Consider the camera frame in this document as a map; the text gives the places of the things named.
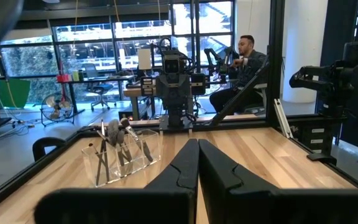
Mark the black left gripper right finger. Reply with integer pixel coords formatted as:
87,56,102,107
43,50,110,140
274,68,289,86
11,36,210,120
198,138,358,224

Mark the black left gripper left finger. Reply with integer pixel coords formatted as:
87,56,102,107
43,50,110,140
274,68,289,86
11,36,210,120
34,138,200,224

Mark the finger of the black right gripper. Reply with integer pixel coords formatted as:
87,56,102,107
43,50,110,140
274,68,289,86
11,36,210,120
173,85,193,110
156,86,175,110

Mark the round-head black makeup brush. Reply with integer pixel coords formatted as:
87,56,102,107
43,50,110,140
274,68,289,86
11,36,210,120
119,117,154,163

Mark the flat-head black makeup brush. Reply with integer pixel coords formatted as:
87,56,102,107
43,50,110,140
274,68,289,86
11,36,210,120
116,129,134,175

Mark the fan-shaped black makeup brush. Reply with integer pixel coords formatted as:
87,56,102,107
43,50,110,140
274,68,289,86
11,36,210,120
106,119,121,147

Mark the wooden table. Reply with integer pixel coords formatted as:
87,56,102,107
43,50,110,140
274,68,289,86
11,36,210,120
122,82,167,121

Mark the black computer tower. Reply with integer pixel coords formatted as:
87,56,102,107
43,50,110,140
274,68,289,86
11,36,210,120
118,110,136,121

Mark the black desk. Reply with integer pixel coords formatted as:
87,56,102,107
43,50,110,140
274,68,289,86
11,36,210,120
56,74,136,114

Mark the office chair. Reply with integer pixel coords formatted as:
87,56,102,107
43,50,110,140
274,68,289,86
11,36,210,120
84,63,117,112

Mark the person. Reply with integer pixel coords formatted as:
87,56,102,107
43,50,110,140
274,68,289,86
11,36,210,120
209,34,269,113

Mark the silver aluminium bar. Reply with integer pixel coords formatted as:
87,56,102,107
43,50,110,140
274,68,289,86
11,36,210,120
273,98,294,139

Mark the black drawer unit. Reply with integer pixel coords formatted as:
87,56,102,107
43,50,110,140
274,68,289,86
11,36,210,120
300,116,338,156

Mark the red container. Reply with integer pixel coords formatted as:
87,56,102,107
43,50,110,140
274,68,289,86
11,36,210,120
56,73,73,83

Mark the floor fan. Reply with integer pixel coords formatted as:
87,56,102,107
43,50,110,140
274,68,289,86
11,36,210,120
40,92,75,128

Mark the black arch clamp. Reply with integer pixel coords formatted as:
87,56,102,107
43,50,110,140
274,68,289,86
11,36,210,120
32,136,67,162

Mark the green board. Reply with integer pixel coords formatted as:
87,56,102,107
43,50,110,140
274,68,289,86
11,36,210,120
0,78,32,110

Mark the dark blue curtain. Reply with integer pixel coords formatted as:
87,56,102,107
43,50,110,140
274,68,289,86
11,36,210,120
320,0,358,68

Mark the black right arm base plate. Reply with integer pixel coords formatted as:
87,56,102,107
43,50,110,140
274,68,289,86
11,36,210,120
158,114,195,131

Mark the black aluminium table frame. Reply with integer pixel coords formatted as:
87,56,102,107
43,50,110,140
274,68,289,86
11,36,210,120
0,0,358,218

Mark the small black bracket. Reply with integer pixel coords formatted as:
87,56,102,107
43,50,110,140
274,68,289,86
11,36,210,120
306,152,338,166

